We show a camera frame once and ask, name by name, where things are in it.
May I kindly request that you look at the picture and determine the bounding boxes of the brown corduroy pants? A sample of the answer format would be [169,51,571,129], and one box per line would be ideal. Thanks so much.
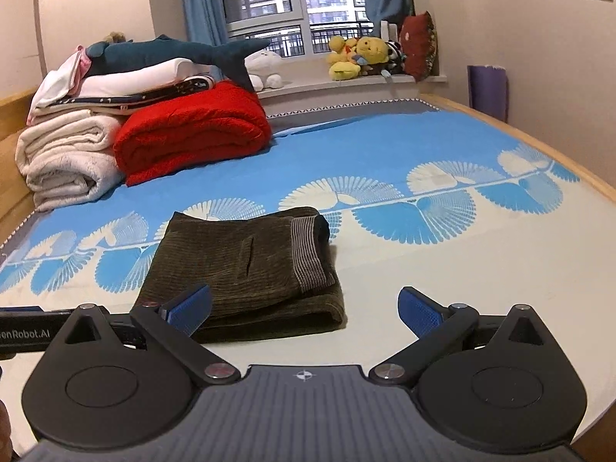
[136,206,347,343]

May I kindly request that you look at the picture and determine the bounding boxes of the person's left hand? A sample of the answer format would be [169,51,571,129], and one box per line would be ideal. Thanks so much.
[0,402,13,462]

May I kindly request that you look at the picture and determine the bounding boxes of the blue white patterned bedsheet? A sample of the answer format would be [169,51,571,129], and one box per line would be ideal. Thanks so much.
[1,110,615,427]

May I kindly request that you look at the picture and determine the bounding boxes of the white folded towel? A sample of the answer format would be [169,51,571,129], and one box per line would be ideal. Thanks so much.
[15,110,124,212]

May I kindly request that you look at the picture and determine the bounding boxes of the white folded bedding stack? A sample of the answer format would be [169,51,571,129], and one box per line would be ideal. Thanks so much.
[26,46,216,125]

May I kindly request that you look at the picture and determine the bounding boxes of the red knitted blanket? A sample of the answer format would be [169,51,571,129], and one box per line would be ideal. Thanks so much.
[113,80,271,186]

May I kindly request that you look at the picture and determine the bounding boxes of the grey mattress with trim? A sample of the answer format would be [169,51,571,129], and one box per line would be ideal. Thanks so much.
[267,98,439,135]

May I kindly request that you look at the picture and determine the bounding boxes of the purple rolled mat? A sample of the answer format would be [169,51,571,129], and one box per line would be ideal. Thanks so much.
[467,66,509,122]

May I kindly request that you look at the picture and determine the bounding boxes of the blue shark plush toy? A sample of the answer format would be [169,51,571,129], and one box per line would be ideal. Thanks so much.
[85,35,270,92]

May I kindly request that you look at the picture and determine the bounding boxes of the white plush toy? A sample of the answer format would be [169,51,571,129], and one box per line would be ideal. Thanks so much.
[244,49,284,92]

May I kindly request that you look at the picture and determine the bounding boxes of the dark red cushion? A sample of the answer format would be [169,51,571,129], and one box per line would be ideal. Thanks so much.
[400,12,437,82]

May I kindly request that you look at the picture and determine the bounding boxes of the yellow plush toy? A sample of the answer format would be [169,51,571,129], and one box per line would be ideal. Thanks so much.
[327,35,390,81]

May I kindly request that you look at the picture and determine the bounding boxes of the blue curtain left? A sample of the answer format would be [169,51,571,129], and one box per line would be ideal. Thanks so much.
[183,0,229,45]

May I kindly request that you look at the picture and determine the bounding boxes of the window with metal railing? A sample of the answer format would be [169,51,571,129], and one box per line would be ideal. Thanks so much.
[223,0,374,59]

